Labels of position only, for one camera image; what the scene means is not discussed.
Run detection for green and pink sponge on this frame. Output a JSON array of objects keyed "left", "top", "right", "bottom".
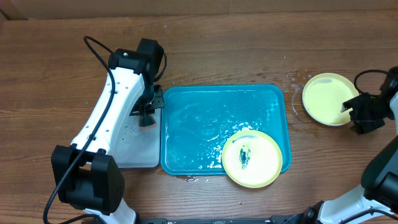
[{"left": 138, "top": 114, "right": 157, "bottom": 131}]

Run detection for yellow plate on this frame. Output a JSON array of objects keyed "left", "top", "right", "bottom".
[
  {"left": 221, "top": 130, "right": 283, "bottom": 189},
  {"left": 302, "top": 73, "right": 359, "bottom": 126}
]

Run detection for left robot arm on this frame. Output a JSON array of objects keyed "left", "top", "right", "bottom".
[{"left": 51, "top": 39, "right": 167, "bottom": 223}]

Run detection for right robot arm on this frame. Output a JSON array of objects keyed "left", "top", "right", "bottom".
[{"left": 281, "top": 67, "right": 397, "bottom": 223}]

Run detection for teal plastic tray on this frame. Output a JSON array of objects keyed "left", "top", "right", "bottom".
[{"left": 160, "top": 84, "right": 292, "bottom": 175}]

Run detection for black soapy water tray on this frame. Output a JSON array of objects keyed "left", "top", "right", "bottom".
[{"left": 113, "top": 109, "right": 162, "bottom": 169}]

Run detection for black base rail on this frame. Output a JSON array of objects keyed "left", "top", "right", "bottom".
[{"left": 133, "top": 215, "right": 301, "bottom": 224}]

